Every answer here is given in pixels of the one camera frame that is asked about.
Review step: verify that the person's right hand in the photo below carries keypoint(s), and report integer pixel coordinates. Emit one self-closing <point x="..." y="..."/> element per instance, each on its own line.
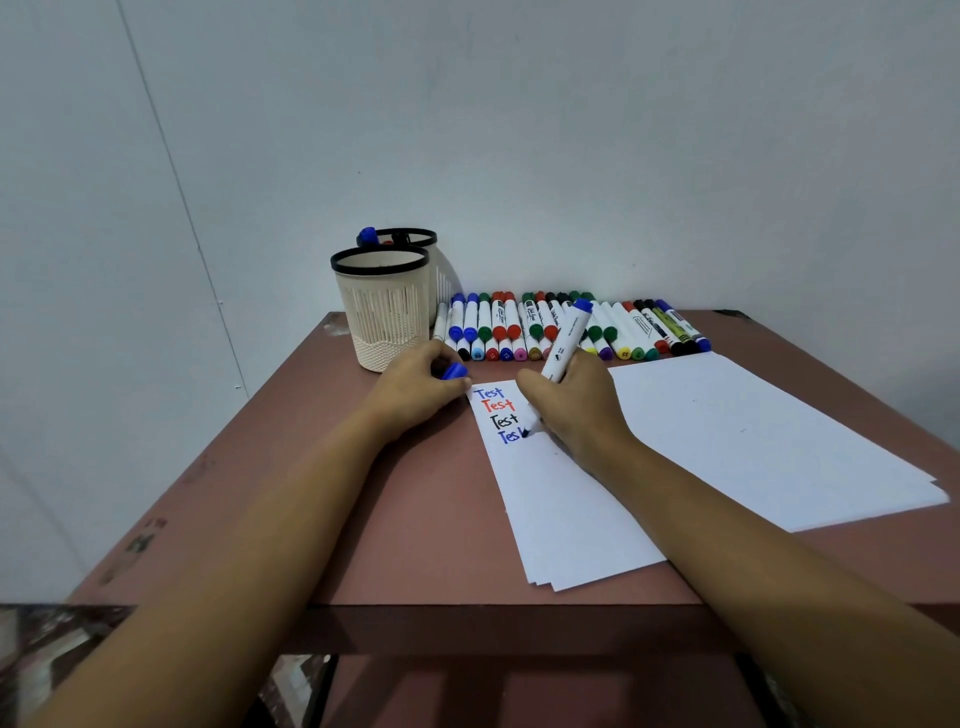
<point x="581" y="416"/>

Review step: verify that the person's left hand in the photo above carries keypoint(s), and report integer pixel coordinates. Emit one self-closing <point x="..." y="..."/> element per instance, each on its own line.
<point x="405" y="394"/>

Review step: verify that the person's right thumb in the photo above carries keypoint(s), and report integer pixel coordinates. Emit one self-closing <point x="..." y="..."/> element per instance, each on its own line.
<point x="534" y="390"/>

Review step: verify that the person's left thumb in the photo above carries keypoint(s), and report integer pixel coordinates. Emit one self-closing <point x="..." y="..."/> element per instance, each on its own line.
<point x="450" y="394"/>

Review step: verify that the blue marker cap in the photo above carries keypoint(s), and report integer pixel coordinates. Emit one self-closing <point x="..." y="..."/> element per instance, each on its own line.
<point x="454" y="371"/>

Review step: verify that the white marker with blue end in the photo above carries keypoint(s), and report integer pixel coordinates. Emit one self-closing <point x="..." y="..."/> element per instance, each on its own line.
<point x="568" y="335"/>

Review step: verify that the person's right forearm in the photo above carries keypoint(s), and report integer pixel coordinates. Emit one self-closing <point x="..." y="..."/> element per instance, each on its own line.
<point x="772" y="592"/>

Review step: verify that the person's left forearm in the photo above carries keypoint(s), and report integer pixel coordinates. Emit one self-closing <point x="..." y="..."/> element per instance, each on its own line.
<point x="225" y="570"/>

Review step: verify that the row of coloured markers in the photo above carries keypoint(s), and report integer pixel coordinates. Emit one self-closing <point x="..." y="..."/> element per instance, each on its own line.
<point x="510" y="322"/>

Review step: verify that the cream pen holder black rim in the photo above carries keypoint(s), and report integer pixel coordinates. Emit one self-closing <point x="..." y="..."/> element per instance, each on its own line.
<point x="384" y="311"/>
<point x="439" y="281"/>

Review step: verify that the white paper with handwriting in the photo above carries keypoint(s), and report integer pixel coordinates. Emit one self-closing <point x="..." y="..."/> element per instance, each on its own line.
<point x="562" y="517"/>

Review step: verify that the blue capped marker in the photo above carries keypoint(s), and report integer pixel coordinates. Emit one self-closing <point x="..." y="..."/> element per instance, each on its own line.
<point x="367" y="237"/>

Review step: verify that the stack of blank white paper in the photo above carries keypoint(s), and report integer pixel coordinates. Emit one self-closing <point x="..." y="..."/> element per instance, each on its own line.
<point x="750" y="442"/>

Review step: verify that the black table leg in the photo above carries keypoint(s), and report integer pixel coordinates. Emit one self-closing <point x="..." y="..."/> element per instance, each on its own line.
<point x="759" y="694"/>
<point x="319" y="694"/>

